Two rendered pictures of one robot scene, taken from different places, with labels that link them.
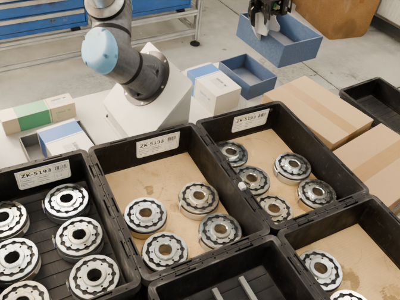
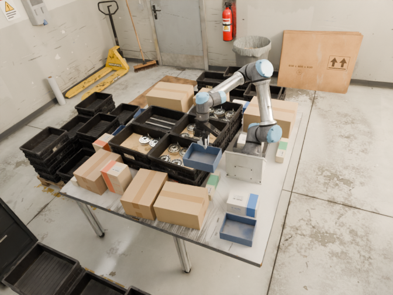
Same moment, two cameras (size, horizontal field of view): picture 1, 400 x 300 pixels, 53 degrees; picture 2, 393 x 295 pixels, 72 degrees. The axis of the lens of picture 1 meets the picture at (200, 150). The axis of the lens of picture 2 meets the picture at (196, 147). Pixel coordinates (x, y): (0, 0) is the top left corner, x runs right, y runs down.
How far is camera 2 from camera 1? 2.39 m
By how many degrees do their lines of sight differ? 93
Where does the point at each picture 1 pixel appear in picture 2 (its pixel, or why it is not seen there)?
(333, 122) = (169, 191)
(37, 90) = not seen: outside the picture
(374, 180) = (146, 174)
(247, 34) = (213, 151)
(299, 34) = (195, 164)
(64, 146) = not seen: hidden behind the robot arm
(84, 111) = (276, 164)
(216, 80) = (240, 199)
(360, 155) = (154, 182)
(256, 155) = not seen: hidden behind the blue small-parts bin
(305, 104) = (186, 194)
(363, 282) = (143, 150)
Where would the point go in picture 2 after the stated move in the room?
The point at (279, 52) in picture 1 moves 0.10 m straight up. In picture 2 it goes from (193, 146) to (192, 133)
